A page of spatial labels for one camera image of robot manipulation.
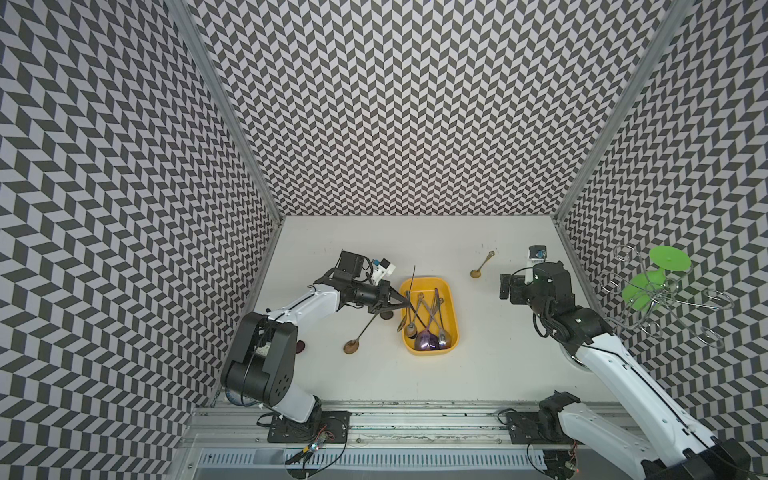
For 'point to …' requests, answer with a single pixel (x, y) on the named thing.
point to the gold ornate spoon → (476, 273)
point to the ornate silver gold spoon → (411, 331)
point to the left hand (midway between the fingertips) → (407, 306)
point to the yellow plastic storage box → (425, 286)
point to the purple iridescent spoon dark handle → (425, 340)
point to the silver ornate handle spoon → (448, 341)
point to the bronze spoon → (351, 346)
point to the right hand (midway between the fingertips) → (520, 280)
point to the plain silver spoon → (442, 337)
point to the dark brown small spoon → (300, 346)
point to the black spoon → (386, 315)
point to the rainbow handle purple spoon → (434, 310)
